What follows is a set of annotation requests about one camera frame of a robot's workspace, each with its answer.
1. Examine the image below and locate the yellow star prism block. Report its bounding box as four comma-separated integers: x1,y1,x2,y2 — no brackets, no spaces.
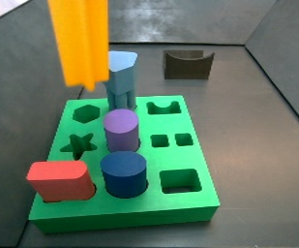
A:
48,0,108,91

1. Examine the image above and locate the purple cylinder block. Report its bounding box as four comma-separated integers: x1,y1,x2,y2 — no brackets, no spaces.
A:
104,108,140,152

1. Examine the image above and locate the light blue pentagon block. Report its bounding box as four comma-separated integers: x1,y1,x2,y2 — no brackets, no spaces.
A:
104,50,137,109

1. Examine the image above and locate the dark blue cylinder block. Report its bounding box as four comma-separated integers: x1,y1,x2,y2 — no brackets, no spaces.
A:
100,151,148,199

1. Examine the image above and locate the green shape sorter base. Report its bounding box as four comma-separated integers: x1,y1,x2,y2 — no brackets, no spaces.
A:
28,96,220,233

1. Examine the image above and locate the red rounded block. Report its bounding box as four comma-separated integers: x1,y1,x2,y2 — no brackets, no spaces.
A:
25,161,96,202

